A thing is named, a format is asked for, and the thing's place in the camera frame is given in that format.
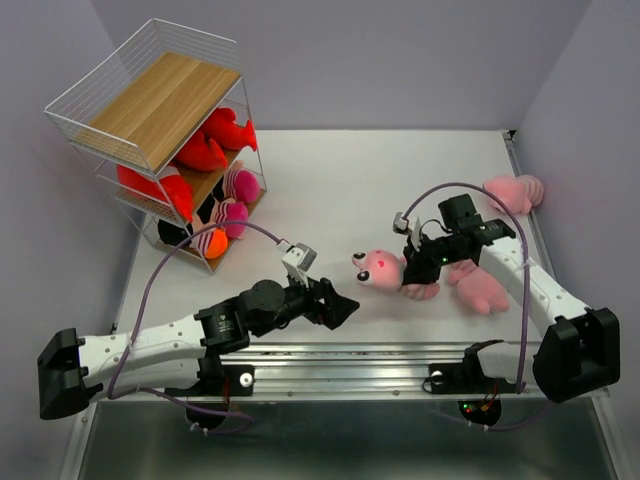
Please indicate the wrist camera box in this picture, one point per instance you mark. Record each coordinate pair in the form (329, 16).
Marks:
(405, 225)
(297, 260)

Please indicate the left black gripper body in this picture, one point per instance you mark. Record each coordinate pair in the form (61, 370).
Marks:
(298, 301)

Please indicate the red shark plush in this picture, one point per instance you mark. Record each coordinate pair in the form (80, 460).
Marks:
(222, 127)
(170, 187)

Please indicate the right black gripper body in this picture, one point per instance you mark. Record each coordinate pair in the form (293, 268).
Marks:
(432, 254)

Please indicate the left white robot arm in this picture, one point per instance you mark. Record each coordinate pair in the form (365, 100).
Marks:
(74, 371)

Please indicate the aluminium rail frame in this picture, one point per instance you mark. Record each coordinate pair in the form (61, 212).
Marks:
(326, 372)

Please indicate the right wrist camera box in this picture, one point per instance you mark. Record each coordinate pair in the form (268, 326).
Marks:
(405, 225)

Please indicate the white wire wooden shelf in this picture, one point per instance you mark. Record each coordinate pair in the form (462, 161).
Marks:
(138, 108)

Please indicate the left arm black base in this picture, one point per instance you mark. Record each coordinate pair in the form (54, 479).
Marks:
(209, 397)

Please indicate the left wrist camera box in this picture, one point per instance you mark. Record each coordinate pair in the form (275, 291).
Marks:
(297, 260)

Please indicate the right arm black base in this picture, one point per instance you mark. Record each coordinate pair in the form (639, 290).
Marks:
(468, 376)

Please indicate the red whale plush back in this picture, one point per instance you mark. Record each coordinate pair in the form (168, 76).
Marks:
(201, 153)

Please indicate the pink frog plush striped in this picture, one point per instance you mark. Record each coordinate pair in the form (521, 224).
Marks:
(384, 271)

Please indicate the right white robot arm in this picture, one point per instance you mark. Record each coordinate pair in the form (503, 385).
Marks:
(579, 351)

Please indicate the boy doll black hair orange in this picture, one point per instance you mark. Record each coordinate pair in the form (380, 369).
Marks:
(211, 244)

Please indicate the boy doll pink hat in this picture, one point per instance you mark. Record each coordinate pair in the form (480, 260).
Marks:
(237, 183)
(228, 211)

